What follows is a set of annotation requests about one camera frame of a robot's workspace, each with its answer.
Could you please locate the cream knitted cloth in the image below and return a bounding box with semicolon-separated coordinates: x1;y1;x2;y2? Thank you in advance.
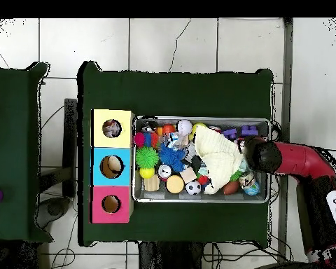
193;125;245;195

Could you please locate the grey metal pole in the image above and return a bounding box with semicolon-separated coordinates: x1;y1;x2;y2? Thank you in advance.
276;18;294;264

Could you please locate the shallow metal mesh bin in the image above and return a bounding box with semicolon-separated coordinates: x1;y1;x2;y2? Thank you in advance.
132;115;272;205

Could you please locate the colourful patterned cloth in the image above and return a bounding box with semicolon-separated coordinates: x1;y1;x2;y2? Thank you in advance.
102;119;123;138

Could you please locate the green puffer ball with eyes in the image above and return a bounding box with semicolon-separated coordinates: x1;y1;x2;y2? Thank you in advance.
134;145;160;170

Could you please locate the wooden box with three holes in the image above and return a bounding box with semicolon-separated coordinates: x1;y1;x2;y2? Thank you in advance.
90;108;135;224

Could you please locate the yellow smiley ball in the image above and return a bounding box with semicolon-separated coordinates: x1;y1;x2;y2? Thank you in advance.
192;122;208;135

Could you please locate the small soccer ball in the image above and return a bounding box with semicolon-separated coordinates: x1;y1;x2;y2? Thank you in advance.
185;179;202;196

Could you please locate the orange round sponge disc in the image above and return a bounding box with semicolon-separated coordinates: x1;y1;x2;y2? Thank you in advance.
165;174;186;195

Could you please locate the blue puffer ball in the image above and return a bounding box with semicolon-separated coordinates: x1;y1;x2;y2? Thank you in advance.
157;143;187;173

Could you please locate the small pink spiky ball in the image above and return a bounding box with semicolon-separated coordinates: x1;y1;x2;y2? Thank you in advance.
133;132;146;149

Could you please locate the white baseball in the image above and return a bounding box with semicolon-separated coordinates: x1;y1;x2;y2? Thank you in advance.
176;119;193;137

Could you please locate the grey rounded floor object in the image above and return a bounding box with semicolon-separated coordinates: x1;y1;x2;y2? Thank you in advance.
34;195;71;229

